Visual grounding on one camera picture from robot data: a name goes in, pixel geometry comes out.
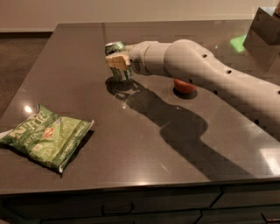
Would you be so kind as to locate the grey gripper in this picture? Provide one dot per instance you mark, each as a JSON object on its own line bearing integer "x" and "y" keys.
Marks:
{"x": 137, "y": 57}

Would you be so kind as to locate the green soda can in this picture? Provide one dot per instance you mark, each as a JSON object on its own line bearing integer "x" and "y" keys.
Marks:
{"x": 117, "y": 57}

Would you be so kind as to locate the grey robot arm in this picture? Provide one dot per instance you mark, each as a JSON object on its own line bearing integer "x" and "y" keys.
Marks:
{"x": 187, "y": 61}

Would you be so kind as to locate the red apple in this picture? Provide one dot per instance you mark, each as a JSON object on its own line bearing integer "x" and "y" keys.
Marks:
{"x": 183, "y": 87}

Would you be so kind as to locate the green chip bag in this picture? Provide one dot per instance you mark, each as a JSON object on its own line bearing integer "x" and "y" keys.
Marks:
{"x": 47, "y": 138}

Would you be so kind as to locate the dark grey box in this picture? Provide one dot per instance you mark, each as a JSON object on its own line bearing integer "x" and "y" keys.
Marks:
{"x": 263, "y": 38}

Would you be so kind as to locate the dark cabinet drawer front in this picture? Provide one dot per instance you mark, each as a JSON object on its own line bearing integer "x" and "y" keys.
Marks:
{"x": 62, "y": 206}

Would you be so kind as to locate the dark drawer handle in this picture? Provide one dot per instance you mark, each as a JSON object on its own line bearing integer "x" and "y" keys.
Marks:
{"x": 114, "y": 209}

